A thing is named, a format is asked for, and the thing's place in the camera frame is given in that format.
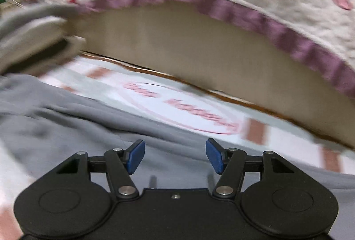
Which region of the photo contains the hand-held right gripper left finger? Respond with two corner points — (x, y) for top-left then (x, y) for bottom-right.
(57, 139), (146, 200)

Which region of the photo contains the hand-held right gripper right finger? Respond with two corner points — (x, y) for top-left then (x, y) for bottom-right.
(206, 138), (295, 197)

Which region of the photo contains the grey garment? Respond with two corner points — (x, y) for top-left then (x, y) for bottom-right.
(0, 73), (355, 240)

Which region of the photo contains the striped white bedsheet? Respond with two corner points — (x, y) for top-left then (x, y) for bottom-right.
(0, 55), (355, 240)

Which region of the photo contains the beige mattress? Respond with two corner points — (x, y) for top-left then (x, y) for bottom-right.
(67, 0), (355, 149)

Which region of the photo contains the brown bed frame edge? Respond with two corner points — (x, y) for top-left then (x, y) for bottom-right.
(82, 51), (355, 147)

